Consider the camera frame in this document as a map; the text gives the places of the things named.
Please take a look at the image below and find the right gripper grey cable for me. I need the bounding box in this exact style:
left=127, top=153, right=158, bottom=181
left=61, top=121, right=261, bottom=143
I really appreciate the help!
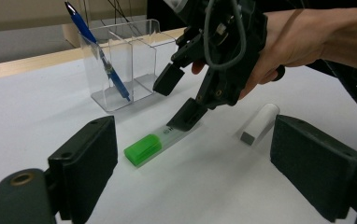
left=203, top=0, right=248, bottom=71

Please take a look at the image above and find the green highlighter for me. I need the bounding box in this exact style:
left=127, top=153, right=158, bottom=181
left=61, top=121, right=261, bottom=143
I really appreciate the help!
left=123, top=122, right=204, bottom=168

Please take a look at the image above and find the white stick eraser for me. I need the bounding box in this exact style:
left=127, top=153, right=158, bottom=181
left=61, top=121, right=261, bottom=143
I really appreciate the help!
left=237, top=103, right=281, bottom=147

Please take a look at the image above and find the clear acrylic pen holder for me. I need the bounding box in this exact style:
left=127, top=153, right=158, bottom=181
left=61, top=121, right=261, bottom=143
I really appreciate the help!
left=78, top=19, right=179, bottom=113

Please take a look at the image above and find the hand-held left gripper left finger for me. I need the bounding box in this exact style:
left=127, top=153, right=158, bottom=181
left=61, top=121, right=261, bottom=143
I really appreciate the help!
left=48, top=115, right=119, bottom=224

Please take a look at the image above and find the blue pen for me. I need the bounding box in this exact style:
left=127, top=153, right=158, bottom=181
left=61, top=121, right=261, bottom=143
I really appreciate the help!
left=64, top=1, right=132, bottom=103

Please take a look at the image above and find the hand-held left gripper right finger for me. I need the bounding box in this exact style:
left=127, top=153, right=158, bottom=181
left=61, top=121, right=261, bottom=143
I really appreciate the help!
left=269, top=114, right=357, bottom=223

